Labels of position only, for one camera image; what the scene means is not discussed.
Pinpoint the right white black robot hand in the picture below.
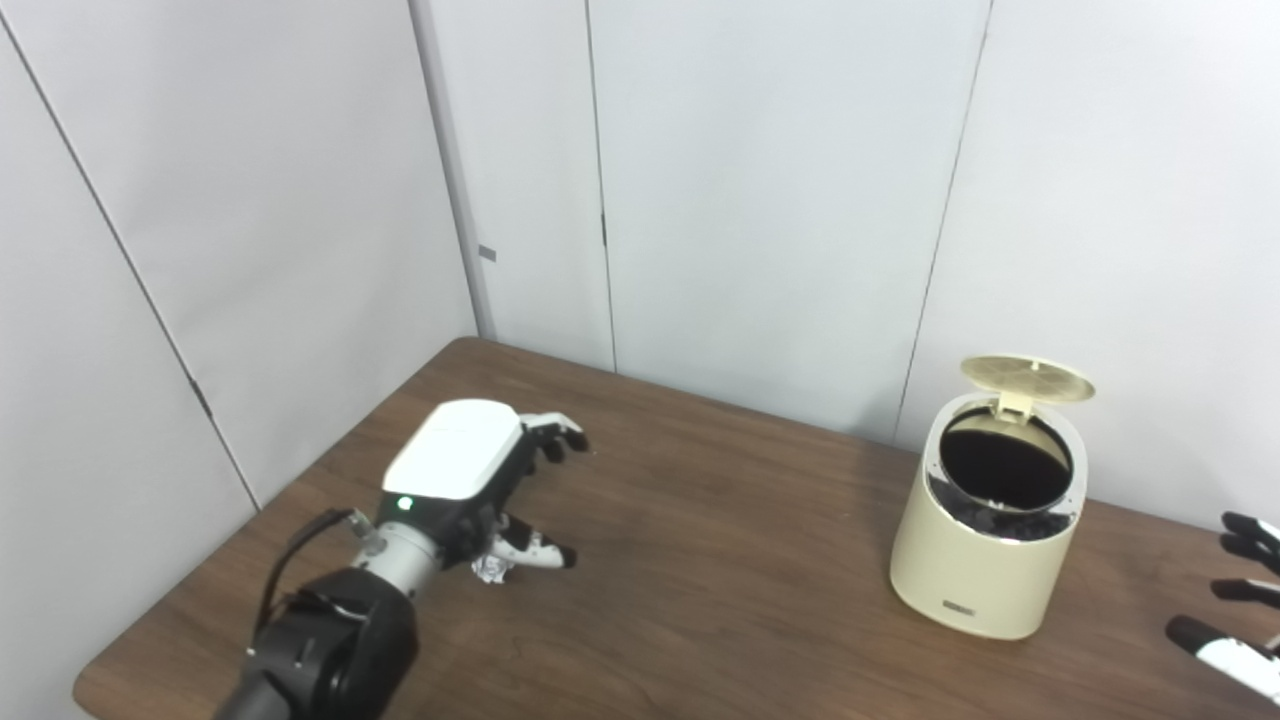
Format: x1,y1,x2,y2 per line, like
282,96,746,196
1165,511,1280,707

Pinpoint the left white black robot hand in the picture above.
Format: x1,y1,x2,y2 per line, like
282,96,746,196
378,399,591,572

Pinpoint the cream-colored bin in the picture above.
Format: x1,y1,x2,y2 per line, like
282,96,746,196
889,390,1089,641

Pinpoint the grey wall corner post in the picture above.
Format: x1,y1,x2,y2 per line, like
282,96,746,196
407,0,499,341

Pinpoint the cream round bin lid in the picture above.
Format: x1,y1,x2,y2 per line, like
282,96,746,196
960,354,1096,418

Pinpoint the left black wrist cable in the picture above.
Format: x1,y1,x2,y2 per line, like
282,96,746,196
254,508,379,641

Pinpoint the black bin liner bag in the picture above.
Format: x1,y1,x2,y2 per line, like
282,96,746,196
927,408,1077,542

